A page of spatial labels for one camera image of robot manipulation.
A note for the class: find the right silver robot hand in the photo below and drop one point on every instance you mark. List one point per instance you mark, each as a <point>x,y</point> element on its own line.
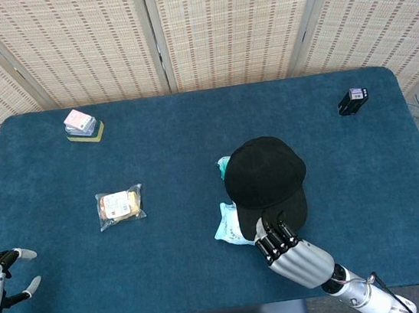
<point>304,263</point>

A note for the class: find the black baseball cap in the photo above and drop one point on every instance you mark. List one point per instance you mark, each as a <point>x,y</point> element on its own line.
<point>262,172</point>

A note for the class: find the light blue wet wipes pack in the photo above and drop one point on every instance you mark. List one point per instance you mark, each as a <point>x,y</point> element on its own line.
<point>228,227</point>

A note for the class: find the green plastic bag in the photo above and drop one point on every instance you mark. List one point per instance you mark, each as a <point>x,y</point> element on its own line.
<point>223,164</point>

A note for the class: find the clear bag of biscuits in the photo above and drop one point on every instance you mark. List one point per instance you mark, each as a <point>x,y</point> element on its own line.
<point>119,207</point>

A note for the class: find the black box with purple label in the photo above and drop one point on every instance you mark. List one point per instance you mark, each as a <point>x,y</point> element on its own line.
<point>349,103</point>

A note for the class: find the dark blue table cloth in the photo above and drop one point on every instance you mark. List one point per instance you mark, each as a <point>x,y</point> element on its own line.
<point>174,149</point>

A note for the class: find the pink white small box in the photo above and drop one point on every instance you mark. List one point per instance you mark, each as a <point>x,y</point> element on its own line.
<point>78,119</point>

